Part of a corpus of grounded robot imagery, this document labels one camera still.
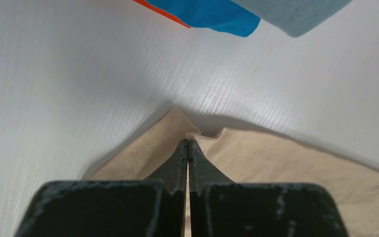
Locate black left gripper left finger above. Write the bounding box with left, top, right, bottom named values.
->
left=16, top=139, right=189, bottom=237

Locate orange folded t shirt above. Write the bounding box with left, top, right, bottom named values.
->
left=133, top=0, right=191, bottom=29

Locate bright blue folded t shirt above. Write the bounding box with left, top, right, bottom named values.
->
left=148, top=0, right=261, bottom=37

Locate grey-blue folded t shirt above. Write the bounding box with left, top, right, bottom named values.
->
left=234, top=0, right=351, bottom=38

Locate beige t shirt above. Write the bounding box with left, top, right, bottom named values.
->
left=90, top=108, right=379, bottom=237

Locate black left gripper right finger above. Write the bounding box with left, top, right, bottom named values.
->
left=189, top=140, right=348, bottom=237

